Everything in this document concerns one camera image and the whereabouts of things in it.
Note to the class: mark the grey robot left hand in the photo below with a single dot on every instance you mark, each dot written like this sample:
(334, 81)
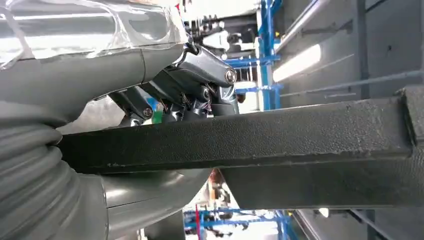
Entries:
(82, 79)

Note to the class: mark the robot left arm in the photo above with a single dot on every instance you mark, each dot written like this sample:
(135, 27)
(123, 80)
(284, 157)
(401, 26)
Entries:
(36, 185)

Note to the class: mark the clear taped plastic cover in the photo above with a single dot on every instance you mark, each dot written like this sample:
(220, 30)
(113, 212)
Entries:
(76, 26)

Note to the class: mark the blue metal shelving rack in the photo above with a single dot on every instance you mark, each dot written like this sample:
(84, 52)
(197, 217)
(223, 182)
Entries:
(266, 49)

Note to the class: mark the long ceiling light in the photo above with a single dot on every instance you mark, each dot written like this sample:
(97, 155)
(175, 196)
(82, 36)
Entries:
(296, 63)

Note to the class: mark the grey ceiling pipe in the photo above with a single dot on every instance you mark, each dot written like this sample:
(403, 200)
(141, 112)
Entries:
(299, 23)

